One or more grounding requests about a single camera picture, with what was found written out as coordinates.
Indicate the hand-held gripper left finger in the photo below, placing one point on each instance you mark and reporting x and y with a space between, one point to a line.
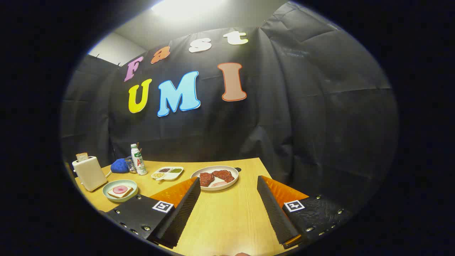
181 217

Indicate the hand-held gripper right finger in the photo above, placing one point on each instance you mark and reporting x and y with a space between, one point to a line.
275 213

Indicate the toasted bread slice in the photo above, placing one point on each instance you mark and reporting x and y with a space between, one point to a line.
82 156

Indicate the white divided bean dish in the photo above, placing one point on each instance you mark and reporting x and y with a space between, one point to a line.
167 176

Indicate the red meat slice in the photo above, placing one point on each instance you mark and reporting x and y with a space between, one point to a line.
224 175
206 179

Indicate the pink ham slice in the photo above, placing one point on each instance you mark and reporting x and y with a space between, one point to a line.
217 184
120 189

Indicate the white round meat plate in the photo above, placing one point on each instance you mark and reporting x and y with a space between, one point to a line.
229 185

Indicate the white drink bottle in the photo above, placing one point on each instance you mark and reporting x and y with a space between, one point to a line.
139 163

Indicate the plain bread slice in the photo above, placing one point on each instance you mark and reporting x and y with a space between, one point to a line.
116 195

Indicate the metal utensil holder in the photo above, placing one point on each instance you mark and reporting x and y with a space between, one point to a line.
130 165

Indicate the pale green round plate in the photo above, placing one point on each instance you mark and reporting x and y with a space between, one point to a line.
107 193

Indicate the blue cloth mitt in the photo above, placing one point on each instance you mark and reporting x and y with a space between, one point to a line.
119 166

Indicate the black backdrop cloth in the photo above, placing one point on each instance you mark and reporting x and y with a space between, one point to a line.
284 124

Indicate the white toaster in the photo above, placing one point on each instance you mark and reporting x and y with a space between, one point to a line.
90 174

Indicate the ceiling light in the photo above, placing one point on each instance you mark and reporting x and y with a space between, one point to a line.
185 7

